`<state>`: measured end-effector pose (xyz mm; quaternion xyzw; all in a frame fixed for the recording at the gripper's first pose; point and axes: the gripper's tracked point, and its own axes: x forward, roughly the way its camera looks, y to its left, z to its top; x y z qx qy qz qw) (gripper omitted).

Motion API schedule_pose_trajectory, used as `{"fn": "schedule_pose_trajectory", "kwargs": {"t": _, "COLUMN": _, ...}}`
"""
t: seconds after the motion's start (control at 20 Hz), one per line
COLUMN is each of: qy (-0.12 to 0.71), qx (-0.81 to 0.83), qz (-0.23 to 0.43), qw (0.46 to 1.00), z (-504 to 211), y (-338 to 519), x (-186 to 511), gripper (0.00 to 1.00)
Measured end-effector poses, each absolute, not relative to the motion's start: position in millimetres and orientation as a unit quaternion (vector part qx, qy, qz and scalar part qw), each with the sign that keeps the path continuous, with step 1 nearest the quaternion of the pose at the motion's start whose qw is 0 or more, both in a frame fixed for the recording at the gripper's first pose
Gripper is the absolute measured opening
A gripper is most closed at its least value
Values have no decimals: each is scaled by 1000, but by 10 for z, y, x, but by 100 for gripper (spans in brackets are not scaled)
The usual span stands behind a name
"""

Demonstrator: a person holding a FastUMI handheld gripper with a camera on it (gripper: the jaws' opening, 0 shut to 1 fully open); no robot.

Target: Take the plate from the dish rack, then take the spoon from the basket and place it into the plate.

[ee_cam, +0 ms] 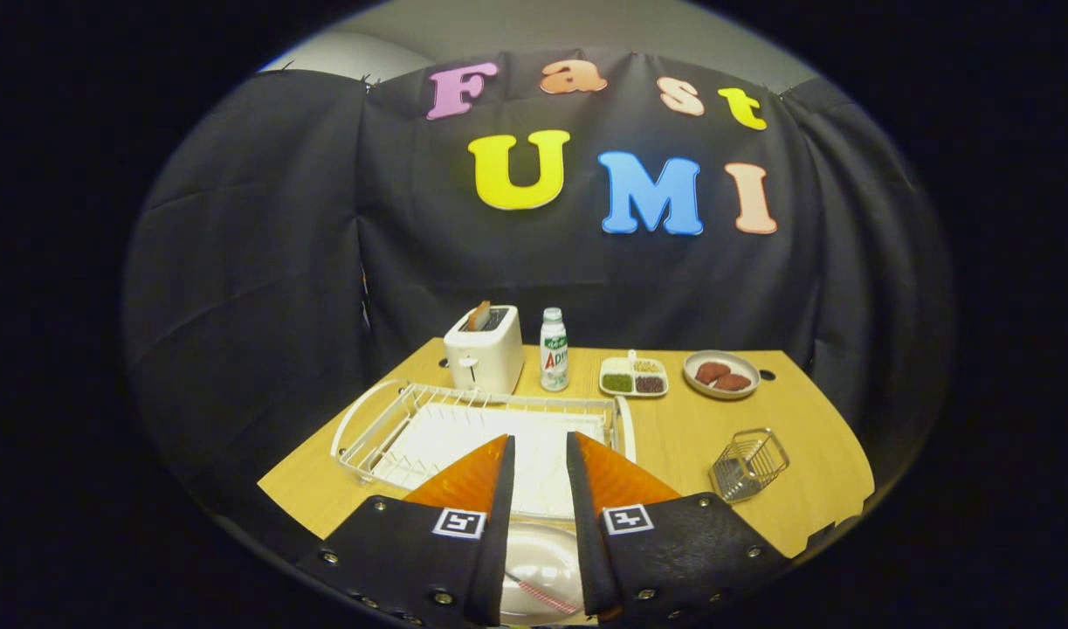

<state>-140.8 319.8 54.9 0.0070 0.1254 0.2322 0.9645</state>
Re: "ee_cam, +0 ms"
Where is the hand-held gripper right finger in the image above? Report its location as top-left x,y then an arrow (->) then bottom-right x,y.
566,431 -> 792,626

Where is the cream white plate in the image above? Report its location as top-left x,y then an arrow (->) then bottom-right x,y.
499,522 -> 587,626

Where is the white wire dish rack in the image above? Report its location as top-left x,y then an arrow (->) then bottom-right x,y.
330,380 -> 637,522

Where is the black backdrop cloth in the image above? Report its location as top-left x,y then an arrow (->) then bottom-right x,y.
121,48 -> 954,525

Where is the white toaster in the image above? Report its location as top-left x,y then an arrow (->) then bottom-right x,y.
444,305 -> 526,396

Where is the white divided dish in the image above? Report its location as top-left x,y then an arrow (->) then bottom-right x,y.
599,351 -> 670,398

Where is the white bottle green label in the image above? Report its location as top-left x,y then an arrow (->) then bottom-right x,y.
540,308 -> 570,392

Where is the metal wire basket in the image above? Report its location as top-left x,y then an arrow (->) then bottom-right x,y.
710,428 -> 790,504

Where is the grey plate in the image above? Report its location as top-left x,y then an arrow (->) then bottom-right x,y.
683,350 -> 761,400

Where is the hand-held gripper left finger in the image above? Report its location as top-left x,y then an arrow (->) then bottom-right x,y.
296,434 -> 517,628

